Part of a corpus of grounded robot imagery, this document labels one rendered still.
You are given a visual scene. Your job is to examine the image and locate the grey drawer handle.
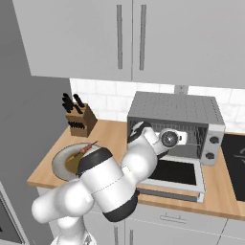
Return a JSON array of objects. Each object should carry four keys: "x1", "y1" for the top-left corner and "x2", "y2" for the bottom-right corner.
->
[{"x1": 159, "y1": 213, "x2": 188, "y2": 225}]

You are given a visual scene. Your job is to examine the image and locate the grey base cupboard front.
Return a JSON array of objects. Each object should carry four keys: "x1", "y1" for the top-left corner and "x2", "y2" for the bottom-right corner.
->
[{"x1": 222, "y1": 217, "x2": 245, "y2": 245}]

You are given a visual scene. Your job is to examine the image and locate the appliance with dark window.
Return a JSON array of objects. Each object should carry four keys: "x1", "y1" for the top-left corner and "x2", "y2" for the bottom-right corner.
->
[{"x1": 0, "y1": 181, "x2": 29, "y2": 245}]

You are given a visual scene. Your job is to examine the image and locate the silver toaster oven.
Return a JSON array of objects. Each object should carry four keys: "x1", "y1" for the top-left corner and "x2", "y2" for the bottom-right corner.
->
[{"x1": 126, "y1": 91, "x2": 226, "y2": 167}]

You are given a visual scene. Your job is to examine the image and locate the grey wall socket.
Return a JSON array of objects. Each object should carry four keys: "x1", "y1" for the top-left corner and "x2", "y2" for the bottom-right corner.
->
[{"x1": 174, "y1": 84, "x2": 189, "y2": 96}]

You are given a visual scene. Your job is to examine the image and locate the grey wall cupboard door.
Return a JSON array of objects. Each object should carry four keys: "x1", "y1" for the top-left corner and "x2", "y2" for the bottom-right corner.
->
[
  {"x1": 11, "y1": 0, "x2": 134, "y2": 82},
  {"x1": 131, "y1": 0, "x2": 245, "y2": 89}
]

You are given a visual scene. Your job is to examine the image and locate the grey round plate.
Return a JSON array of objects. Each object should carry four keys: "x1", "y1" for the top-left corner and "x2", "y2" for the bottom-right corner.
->
[{"x1": 51, "y1": 142, "x2": 107, "y2": 182}]

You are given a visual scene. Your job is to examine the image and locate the black hob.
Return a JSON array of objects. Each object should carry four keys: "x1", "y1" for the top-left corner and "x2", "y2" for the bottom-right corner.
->
[{"x1": 220, "y1": 132, "x2": 245, "y2": 203}]

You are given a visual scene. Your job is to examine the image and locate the grey base cupboard door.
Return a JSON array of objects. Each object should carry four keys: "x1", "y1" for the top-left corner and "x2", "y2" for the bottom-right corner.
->
[
  {"x1": 80, "y1": 211, "x2": 126, "y2": 245},
  {"x1": 124, "y1": 218, "x2": 225, "y2": 245}
]

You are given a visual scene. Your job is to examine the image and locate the wooden knife block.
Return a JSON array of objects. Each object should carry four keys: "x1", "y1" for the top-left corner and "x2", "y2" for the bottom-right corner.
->
[{"x1": 65, "y1": 102, "x2": 99, "y2": 138}]

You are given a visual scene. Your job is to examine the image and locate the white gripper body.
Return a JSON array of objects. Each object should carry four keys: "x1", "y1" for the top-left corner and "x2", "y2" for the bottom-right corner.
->
[{"x1": 176, "y1": 132, "x2": 189, "y2": 145}]

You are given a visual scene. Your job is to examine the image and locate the grey tall cupboard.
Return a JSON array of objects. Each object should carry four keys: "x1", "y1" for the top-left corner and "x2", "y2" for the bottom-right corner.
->
[{"x1": 0, "y1": 0, "x2": 73, "y2": 245}]

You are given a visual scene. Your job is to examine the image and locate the grey cupboard door handle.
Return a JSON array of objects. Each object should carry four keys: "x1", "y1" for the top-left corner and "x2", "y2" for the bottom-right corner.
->
[
  {"x1": 116, "y1": 4, "x2": 124, "y2": 71},
  {"x1": 138, "y1": 4, "x2": 147, "y2": 72}
]

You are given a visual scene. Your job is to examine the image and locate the toaster oven wire rack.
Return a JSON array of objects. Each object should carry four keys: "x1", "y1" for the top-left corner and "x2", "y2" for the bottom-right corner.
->
[{"x1": 178, "y1": 124, "x2": 206, "y2": 151}]

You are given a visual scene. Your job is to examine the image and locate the kebab skewer with meat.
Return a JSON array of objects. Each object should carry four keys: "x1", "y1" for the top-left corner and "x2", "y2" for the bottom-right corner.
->
[{"x1": 68, "y1": 140, "x2": 100, "y2": 161}]

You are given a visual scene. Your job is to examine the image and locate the brown baguette bread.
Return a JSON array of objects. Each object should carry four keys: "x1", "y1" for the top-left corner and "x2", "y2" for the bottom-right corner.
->
[{"x1": 64, "y1": 152, "x2": 84, "y2": 175}]

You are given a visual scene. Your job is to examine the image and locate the toaster oven door handle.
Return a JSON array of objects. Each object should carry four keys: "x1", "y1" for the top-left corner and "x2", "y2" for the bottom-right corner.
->
[{"x1": 137, "y1": 188, "x2": 199, "y2": 203}]

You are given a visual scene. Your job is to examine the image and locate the grey drawer front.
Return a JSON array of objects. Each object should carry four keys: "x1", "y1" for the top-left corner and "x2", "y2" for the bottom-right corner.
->
[{"x1": 127, "y1": 203, "x2": 230, "y2": 236}]

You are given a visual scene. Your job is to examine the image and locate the toaster oven glass door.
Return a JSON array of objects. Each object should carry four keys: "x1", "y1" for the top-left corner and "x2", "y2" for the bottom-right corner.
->
[{"x1": 137, "y1": 154, "x2": 207, "y2": 204}]

